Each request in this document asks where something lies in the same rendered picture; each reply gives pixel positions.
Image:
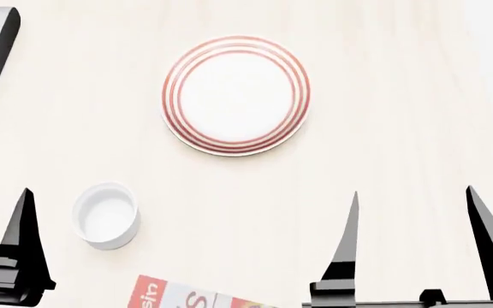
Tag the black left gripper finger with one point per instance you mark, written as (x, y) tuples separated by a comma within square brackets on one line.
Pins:
[(21, 244)]

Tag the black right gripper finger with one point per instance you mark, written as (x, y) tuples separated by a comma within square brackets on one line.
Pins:
[(492, 250), (344, 266)]

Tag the small white ramekin bowl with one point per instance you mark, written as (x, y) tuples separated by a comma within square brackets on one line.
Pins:
[(107, 221)]

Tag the red and white cookies box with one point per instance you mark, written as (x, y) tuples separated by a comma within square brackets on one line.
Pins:
[(152, 293)]

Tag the white plate with red rings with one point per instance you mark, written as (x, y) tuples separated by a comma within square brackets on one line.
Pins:
[(235, 99)]

